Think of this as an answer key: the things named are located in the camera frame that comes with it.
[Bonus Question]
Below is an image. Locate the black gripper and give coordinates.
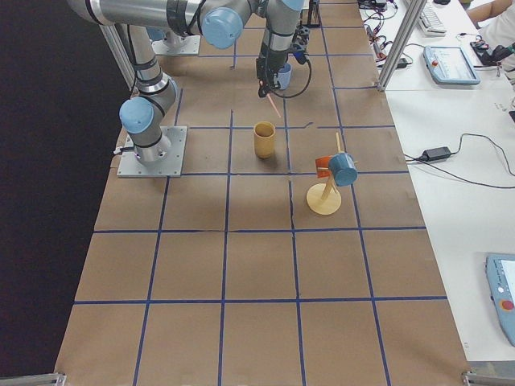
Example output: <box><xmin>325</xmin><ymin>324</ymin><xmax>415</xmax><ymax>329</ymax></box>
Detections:
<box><xmin>256</xmin><ymin>24</ymin><xmax>311</xmax><ymax>97</ymax></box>

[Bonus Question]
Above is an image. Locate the light blue plastic cup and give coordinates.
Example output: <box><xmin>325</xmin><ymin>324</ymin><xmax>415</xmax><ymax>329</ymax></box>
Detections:
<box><xmin>277</xmin><ymin>63</ymin><xmax>292</xmax><ymax>90</ymax></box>

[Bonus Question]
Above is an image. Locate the wooden bamboo cup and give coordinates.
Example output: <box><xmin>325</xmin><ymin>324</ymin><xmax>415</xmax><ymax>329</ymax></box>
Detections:
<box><xmin>253</xmin><ymin>121</ymin><xmax>275</xmax><ymax>159</ymax></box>

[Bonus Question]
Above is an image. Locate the orange cup on stand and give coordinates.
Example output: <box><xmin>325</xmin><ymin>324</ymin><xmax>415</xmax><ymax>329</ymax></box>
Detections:
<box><xmin>315</xmin><ymin>156</ymin><xmax>332</xmax><ymax>179</ymax></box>

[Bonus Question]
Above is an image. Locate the blue cup on stand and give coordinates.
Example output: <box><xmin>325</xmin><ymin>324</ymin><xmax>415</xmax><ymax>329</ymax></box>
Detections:
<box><xmin>328</xmin><ymin>153</ymin><xmax>358</xmax><ymax>187</ymax></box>

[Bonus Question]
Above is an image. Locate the wooden mug tree stand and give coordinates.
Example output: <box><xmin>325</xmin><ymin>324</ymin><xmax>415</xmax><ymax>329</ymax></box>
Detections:
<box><xmin>306</xmin><ymin>133</ymin><xmax>346</xmax><ymax>216</ymax></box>

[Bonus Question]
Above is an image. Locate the white keyboard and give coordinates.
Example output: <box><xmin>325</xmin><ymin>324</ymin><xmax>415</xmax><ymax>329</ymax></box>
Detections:
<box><xmin>418</xmin><ymin>2</ymin><xmax>447</xmax><ymax>37</ymax></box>

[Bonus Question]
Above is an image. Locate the black power adapter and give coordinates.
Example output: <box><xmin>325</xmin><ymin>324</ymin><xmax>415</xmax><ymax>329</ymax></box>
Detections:
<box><xmin>419</xmin><ymin>146</ymin><xmax>453</xmax><ymax>162</ymax></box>

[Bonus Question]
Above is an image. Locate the blue teach pendant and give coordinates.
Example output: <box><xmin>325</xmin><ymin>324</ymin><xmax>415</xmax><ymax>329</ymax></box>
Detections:
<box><xmin>485</xmin><ymin>253</ymin><xmax>514</xmax><ymax>346</ymax></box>
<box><xmin>422</xmin><ymin>46</ymin><xmax>480</xmax><ymax>85</ymax></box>

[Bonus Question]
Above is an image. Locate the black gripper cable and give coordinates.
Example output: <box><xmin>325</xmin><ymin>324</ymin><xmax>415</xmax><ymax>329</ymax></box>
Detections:
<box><xmin>273</xmin><ymin>51</ymin><xmax>312</xmax><ymax>99</ymax></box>

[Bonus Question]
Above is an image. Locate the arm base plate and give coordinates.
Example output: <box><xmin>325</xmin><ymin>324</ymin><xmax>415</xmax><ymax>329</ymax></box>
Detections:
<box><xmin>151</xmin><ymin>34</ymin><xmax>201</xmax><ymax>56</ymax></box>
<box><xmin>117</xmin><ymin>126</ymin><xmax>187</xmax><ymax>178</ymax></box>

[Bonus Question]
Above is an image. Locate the black wire mug rack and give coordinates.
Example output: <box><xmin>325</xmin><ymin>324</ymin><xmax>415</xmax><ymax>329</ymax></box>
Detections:
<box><xmin>307</xmin><ymin>0</ymin><xmax>321</xmax><ymax>28</ymax></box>

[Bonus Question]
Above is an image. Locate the aluminium frame post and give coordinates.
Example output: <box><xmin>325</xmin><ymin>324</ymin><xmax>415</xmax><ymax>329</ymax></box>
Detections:
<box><xmin>377</xmin><ymin>0</ymin><xmax>426</xmax><ymax>92</ymax></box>

